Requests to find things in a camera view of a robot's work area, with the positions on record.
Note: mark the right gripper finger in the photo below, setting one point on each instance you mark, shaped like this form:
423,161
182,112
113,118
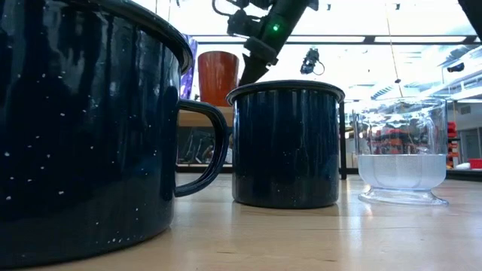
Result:
251,67

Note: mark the purple faceted tumbler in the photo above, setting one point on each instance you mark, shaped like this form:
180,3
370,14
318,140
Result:
188,86

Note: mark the dark blue speckled enamel mug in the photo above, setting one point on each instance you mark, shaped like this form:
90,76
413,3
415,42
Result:
86,131
286,150

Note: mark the clear plastic cup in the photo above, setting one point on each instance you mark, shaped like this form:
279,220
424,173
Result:
401,173

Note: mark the dark ceiling fixture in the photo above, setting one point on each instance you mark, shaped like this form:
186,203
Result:
455,67

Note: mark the red storage rack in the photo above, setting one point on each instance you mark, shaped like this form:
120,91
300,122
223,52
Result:
452,128

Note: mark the red box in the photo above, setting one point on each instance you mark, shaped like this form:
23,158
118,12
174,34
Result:
475,163

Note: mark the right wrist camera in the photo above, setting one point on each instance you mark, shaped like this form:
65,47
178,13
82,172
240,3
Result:
243,24

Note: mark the black ceiling-mounted camera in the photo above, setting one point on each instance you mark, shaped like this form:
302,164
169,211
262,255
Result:
309,60

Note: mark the black overhead frame bar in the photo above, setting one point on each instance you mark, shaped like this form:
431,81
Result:
371,39

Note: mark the wooden shelf black metal frame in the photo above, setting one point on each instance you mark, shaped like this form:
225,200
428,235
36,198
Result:
342,143

